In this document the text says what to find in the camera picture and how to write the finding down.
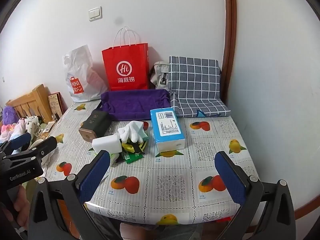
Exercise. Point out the white black-spotted cloth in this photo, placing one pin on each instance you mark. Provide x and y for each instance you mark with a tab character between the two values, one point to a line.
31	126

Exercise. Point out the brown wooden door frame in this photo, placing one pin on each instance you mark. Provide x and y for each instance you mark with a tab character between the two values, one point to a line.
230	30

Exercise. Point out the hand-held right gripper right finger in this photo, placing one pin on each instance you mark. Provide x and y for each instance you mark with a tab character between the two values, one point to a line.
230	177

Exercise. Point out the white paper napkin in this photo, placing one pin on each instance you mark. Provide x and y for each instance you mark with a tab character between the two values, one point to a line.
50	158

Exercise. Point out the person's left hand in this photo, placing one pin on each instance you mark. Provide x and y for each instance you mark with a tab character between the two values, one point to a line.
21	205

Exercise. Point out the white glove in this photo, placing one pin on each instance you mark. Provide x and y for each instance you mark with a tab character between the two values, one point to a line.
131	130

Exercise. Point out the fruit print tablecloth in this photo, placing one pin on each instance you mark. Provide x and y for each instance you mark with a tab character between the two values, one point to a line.
175	180

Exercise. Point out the beige canvas bag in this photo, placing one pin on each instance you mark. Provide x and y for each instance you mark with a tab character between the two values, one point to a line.
158	75

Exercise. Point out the wooden headboard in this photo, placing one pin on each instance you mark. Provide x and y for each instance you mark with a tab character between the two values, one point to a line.
32	100

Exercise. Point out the pale green cloth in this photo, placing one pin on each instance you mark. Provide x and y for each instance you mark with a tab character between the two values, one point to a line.
144	136

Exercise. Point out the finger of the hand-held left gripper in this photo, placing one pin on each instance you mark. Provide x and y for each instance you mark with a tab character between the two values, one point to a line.
21	140
47	146

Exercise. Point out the yellow and black pouch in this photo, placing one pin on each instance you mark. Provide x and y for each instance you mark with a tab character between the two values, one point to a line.
131	147

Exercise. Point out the white foam block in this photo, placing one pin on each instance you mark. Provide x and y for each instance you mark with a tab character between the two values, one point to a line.
106	143

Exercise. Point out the white plastic shopping bag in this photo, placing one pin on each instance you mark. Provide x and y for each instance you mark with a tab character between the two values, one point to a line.
80	72

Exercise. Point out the white light switch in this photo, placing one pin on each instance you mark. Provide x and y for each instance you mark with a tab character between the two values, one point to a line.
95	13

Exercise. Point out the purple fabric basket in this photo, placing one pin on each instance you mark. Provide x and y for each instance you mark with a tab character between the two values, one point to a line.
135	105

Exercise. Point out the grey checked cushion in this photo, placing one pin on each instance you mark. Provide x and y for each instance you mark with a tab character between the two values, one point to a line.
195	80

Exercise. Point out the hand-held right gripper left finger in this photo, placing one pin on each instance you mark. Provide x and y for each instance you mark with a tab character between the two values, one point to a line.
95	175

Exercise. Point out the patterned notebook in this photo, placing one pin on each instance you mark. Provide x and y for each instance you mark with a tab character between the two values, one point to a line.
55	105

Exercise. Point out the dark green tin box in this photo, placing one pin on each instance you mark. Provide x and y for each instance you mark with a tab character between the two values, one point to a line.
96	123

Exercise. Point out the red paper bag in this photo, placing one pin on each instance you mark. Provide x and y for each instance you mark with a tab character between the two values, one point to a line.
125	62

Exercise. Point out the colourful quilt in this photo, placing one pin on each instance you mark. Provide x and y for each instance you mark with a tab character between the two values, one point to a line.
10	132

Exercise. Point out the green packet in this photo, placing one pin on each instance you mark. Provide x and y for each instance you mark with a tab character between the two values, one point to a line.
133	157

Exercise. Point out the blue tissue pack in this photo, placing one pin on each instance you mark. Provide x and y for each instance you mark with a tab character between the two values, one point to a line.
167	130

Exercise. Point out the wooden bedside table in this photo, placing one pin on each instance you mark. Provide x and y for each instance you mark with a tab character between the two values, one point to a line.
44	135

